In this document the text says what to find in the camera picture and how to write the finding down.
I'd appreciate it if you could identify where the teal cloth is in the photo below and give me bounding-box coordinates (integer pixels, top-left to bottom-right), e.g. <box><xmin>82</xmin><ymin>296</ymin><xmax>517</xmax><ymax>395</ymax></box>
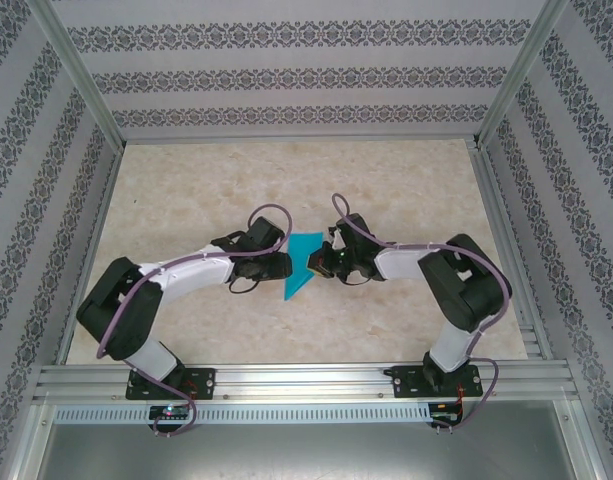
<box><xmin>281</xmin><ymin>231</ymin><xmax>327</xmax><ymax>303</ymax></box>

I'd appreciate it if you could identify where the small circuit board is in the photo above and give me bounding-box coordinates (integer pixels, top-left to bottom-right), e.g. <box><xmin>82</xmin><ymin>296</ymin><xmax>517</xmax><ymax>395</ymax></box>
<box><xmin>149</xmin><ymin>404</ymin><xmax>190</xmax><ymax>420</ymax></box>
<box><xmin>431</xmin><ymin>401</ymin><xmax>462</xmax><ymax>420</ymax></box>

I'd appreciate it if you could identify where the wide aluminium mounting rail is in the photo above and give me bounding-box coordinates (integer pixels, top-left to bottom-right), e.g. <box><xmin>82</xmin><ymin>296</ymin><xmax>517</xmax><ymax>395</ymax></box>
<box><xmin>32</xmin><ymin>361</ymin><xmax>581</xmax><ymax>404</ymax></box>

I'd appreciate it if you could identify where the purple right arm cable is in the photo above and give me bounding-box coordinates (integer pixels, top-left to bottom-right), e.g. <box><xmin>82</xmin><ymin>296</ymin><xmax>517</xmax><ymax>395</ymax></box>
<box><xmin>331</xmin><ymin>193</ymin><xmax>503</xmax><ymax>435</ymax></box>

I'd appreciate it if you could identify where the slotted grey cable duct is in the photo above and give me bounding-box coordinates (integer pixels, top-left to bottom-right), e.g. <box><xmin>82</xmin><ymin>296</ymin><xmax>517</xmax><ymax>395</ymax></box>
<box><xmin>52</xmin><ymin>403</ymin><xmax>433</xmax><ymax>426</ymax></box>

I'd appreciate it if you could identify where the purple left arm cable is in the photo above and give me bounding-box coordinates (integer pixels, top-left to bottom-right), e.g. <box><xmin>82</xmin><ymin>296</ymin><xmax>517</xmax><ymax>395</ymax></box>
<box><xmin>96</xmin><ymin>203</ymin><xmax>295</xmax><ymax>439</ymax></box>

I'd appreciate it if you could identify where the aluminium table edge rail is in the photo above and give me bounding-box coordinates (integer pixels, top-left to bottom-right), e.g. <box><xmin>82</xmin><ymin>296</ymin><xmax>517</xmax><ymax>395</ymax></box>
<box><xmin>119</xmin><ymin>132</ymin><xmax>483</xmax><ymax>148</ymax></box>
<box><xmin>467</xmin><ymin>139</ymin><xmax>555</xmax><ymax>361</ymax></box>
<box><xmin>55</xmin><ymin>143</ymin><xmax>126</xmax><ymax>365</ymax></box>

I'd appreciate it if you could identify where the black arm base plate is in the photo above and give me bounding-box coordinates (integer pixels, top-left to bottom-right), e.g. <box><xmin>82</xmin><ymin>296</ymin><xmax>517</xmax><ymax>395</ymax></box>
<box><xmin>125</xmin><ymin>366</ymin><xmax>217</xmax><ymax>402</ymax></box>
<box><xmin>389</xmin><ymin>364</ymin><xmax>484</xmax><ymax>400</ymax></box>

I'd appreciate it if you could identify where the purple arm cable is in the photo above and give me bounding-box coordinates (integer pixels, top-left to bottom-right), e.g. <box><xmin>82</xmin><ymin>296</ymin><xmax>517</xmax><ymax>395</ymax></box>
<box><xmin>96</xmin><ymin>203</ymin><xmax>295</xmax><ymax>439</ymax></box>
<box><xmin>331</xmin><ymin>193</ymin><xmax>503</xmax><ymax>435</ymax></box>

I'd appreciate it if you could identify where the aluminium frame post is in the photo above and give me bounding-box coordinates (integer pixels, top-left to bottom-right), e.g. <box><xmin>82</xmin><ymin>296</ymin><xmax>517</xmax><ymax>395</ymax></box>
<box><xmin>27</xmin><ymin>0</ymin><xmax>126</xmax><ymax>147</ymax></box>
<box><xmin>477</xmin><ymin>0</ymin><xmax>570</xmax><ymax>147</ymax></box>

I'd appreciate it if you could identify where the grey metal sheet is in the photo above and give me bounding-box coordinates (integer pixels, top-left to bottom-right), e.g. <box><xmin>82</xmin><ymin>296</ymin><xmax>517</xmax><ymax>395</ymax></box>
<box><xmin>14</xmin><ymin>399</ymin><xmax>603</xmax><ymax>480</ymax></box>

